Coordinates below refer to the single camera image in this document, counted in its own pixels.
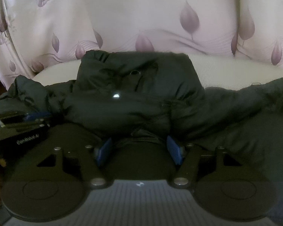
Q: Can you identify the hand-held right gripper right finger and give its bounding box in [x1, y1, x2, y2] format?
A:
[166, 135, 253, 190]

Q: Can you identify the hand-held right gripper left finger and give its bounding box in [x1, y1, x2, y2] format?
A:
[14, 137, 114, 190]

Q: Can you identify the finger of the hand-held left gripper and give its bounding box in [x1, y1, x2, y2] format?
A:
[2, 122, 50, 130]
[24, 112, 53, 123]

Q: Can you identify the black jacket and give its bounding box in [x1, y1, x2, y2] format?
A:
[0, 49, 283, 184]

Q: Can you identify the leaf print curtain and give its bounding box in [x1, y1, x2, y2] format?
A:
[0, 0, 283, 90]

